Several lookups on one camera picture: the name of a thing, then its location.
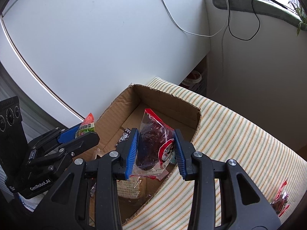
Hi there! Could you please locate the striped cloth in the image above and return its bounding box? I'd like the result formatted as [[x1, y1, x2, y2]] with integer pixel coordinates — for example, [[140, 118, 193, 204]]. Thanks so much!
[[122, 77, 307, 230]]

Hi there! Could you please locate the beige snack packet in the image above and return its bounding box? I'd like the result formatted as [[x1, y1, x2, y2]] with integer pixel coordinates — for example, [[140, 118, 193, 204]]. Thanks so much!
[[116, 177, 147, 199]]

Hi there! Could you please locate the white cable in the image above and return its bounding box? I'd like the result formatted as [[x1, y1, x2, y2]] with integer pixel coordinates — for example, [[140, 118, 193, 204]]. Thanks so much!
[[153, 0, 229, 37]]

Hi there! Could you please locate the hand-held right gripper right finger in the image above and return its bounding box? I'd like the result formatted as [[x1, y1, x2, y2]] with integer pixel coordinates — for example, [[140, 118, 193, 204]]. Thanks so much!
[[173, 128, 282, 230]]

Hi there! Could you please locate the potted spider plant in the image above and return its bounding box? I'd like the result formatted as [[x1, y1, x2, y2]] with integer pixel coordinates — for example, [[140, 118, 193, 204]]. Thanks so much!
[[288, 0, 307, 37]]

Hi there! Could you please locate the clear red packet dark snack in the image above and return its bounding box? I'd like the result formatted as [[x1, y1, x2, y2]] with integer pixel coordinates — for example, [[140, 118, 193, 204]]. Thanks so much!
[[270, 178, 289, 217], [134, 108, 175, 181]]

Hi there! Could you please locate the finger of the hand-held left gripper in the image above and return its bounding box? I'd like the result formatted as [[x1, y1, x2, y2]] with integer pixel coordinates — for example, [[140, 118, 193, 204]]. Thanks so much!
[[29, 132, 100, 166], [27, 122, 84, 154]]

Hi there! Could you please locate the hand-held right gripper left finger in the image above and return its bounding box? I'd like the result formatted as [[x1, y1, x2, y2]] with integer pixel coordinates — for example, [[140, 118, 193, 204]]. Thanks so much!
[[36, 127, 140, 230]]

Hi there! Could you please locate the green snack packet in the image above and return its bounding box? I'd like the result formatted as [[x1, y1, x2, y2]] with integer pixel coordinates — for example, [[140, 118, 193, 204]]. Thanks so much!
[[75, 112, 96, 138]]

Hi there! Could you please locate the brown cardboard box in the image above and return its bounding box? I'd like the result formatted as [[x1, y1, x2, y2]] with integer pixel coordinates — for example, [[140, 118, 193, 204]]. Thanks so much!
[[87, 84, 201, 226]]

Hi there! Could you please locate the white plastic basket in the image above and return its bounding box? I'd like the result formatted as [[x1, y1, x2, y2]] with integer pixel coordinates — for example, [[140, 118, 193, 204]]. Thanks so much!
[[181, 70, 207, 94]]

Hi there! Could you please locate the black cable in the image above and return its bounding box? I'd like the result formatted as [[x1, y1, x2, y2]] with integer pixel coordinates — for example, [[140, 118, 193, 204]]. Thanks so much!
[[227, 0, 261, 41]]

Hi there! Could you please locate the white wardrobe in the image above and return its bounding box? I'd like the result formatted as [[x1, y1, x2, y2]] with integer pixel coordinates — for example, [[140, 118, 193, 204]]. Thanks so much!
[[0, 0, 210, 130]]

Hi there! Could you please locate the black white patterned packet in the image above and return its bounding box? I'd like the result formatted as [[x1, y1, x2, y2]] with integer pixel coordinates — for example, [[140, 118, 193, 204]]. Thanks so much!
[[116, 127, 132, 146]]

